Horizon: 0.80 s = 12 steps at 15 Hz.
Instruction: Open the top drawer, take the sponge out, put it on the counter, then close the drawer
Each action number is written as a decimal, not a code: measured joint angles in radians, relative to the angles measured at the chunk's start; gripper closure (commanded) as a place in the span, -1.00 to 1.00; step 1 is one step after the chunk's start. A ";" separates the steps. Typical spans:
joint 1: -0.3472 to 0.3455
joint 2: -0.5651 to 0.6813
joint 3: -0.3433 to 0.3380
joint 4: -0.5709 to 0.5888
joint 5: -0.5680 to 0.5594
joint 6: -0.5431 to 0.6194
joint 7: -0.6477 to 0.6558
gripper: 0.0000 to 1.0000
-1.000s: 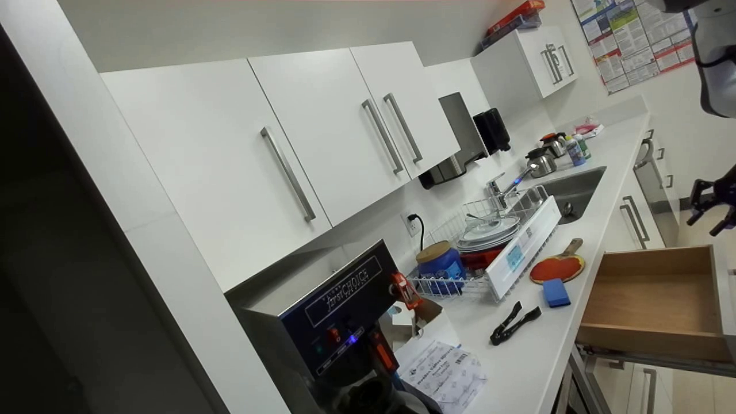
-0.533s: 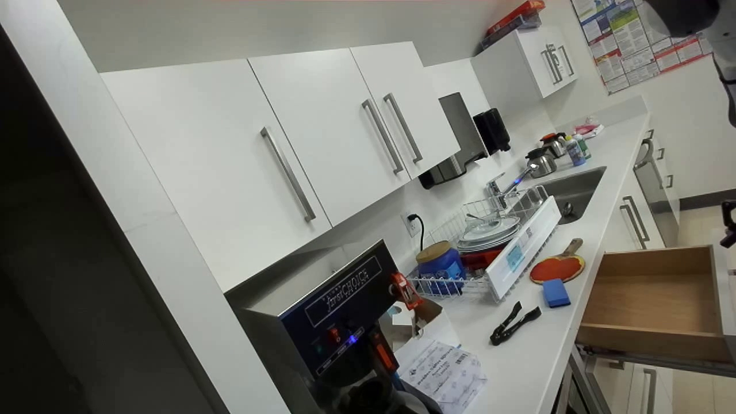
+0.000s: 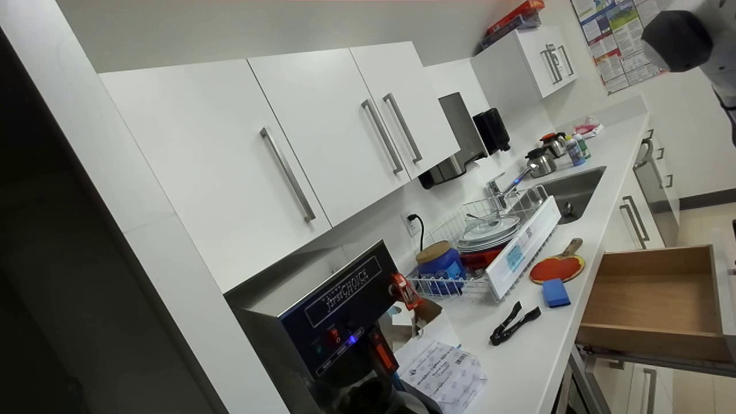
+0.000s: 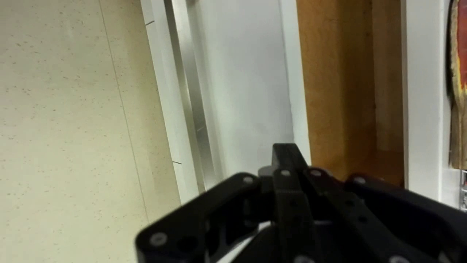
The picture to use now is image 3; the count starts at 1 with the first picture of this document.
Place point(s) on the blue sponge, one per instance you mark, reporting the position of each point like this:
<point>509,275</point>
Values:
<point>555,292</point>

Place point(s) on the wooden drawer with white front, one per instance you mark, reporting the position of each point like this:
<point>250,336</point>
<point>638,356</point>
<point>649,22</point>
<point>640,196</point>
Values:
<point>651,296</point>

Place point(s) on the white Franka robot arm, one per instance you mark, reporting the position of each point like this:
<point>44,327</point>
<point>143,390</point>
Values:
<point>679,43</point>

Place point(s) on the white lower drawer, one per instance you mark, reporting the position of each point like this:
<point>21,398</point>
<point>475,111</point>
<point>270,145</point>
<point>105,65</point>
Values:
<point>665,391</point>

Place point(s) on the small red object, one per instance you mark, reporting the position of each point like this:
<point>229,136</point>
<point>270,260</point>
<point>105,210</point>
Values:
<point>403,285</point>

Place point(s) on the blue jar with cork lid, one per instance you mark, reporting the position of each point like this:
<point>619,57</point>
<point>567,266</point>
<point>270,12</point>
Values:
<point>445,267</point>

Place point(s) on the black steel coffee machine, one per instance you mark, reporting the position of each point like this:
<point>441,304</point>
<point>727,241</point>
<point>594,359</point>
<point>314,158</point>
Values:
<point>337,307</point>

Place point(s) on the clear glass bowl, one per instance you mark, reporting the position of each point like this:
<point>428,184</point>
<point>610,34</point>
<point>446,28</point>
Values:
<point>484,210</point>

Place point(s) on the small white box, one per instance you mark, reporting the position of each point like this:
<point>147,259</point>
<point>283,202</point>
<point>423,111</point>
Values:
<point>399,319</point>

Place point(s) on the brown cardboard box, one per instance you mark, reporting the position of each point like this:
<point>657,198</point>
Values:
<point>428,308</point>

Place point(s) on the steel paper towel dispenser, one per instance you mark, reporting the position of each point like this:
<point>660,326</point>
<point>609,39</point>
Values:
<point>459,128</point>

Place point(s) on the red bowl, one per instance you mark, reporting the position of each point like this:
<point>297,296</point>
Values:
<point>479,259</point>

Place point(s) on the white plate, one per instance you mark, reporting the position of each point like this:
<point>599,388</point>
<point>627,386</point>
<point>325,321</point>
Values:
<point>491,234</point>

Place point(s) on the chrome faucet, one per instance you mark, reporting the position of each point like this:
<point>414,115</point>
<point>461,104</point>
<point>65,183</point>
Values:
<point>497,188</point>

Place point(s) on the white dish rack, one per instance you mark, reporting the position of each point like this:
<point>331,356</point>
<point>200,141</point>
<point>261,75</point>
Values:
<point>530,245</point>

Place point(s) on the steel pot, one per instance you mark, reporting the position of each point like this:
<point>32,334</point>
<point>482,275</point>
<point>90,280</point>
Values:
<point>542,162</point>

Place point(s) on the printed paper sheet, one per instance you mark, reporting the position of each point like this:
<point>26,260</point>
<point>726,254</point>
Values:
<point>445,371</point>

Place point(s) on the black tongs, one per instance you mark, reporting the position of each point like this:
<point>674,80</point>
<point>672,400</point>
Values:
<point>499,334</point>

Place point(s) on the red ping pong paddle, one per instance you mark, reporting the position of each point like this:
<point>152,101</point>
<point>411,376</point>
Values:
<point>552,271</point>

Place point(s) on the steel kettle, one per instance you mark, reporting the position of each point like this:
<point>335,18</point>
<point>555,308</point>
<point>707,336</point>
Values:
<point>555,143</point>

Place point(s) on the stainless steel sink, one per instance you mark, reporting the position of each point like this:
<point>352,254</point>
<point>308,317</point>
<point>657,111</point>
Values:
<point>576,196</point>

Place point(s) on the blue dish soap bottle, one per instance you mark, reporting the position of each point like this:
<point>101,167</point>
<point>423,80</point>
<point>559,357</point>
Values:
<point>579,153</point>

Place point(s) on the white tall cabinet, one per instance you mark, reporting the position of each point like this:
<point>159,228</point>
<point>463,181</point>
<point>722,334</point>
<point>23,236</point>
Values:
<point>152,230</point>

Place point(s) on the pink dish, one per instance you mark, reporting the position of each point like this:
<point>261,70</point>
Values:
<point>589,129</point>

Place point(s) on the white sink base cabinet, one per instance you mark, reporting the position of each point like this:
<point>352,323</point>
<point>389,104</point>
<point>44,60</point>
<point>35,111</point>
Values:
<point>613,230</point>

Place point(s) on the red box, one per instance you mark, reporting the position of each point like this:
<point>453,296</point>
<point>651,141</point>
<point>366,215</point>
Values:
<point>521,14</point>

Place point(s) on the black built-in oven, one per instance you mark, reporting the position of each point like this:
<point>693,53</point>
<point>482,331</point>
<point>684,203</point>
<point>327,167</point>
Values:
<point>579,388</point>

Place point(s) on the stainless dishwasher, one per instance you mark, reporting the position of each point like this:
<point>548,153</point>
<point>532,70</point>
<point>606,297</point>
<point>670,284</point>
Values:
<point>658,184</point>

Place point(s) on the small white wall cabinet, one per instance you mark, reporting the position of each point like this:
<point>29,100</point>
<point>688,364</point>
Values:
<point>506,70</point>

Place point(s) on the colourful wall poster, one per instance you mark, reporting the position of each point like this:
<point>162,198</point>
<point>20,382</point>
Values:
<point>613,38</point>

